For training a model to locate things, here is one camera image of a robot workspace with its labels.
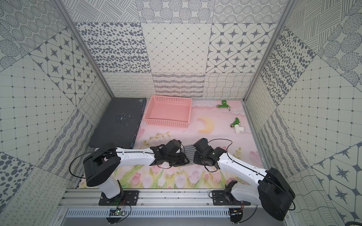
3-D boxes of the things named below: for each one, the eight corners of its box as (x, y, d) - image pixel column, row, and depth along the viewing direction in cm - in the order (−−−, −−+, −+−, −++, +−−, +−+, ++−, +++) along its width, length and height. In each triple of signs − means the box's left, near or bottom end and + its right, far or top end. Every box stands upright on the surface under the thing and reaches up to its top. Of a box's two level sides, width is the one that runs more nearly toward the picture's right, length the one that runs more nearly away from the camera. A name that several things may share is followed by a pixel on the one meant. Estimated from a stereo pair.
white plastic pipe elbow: (235, 133, 103) (236, 131, 100) (233, 126, 107) (235, 124, 104) (243, 133, 103) (244, 131, 100) (241, 126, 107) (242, 124, 104)
